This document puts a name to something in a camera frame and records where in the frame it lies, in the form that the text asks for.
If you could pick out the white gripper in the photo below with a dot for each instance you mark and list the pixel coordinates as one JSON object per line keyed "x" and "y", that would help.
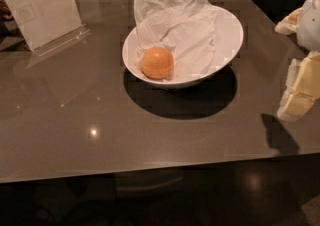
{"x": 310, "y": 25}

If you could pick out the orange fruit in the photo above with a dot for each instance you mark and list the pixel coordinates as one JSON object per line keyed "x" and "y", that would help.
{"x": 157, "y": 63}

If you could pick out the white ceramic bowl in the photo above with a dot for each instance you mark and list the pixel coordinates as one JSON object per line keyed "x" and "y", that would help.
{"x": 229, "y": 39}

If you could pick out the white paper napkin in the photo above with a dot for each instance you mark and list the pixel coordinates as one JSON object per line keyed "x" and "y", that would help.
{"x": 184, "y": 27}

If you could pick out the clear acrylic sign holder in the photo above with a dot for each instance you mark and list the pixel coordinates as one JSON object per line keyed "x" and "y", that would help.
{"x": 47, "y": 25}

